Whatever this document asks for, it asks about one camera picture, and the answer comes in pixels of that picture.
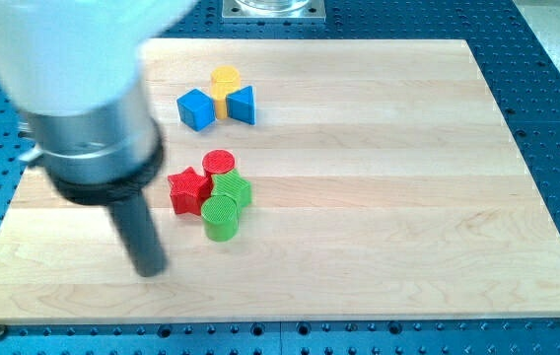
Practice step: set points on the light wooden board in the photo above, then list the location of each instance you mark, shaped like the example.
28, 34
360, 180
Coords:
386, 186

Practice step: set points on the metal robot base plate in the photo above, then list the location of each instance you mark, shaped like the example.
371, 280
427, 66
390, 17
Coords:
243, 10

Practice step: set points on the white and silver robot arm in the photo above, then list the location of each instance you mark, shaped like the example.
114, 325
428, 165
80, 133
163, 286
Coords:
73, 70

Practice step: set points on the blue triangle block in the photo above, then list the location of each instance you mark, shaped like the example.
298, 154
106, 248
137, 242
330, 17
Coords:
241, 105

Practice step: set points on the red star block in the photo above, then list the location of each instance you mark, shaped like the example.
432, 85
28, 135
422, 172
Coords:
188, 191

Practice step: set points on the red cylinder block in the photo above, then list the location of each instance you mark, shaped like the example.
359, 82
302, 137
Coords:
218, 162

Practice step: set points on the green cylinder block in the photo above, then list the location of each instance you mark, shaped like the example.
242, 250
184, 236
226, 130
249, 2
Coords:
220, 218

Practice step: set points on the green star block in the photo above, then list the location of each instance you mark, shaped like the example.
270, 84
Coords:
231, 184

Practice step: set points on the yellow cylinder block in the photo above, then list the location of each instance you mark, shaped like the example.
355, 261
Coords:
224, 80

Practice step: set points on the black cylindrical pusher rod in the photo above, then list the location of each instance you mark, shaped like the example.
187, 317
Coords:
135, 225

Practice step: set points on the blue cube block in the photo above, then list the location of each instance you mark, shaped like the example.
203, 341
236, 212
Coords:
196, 110

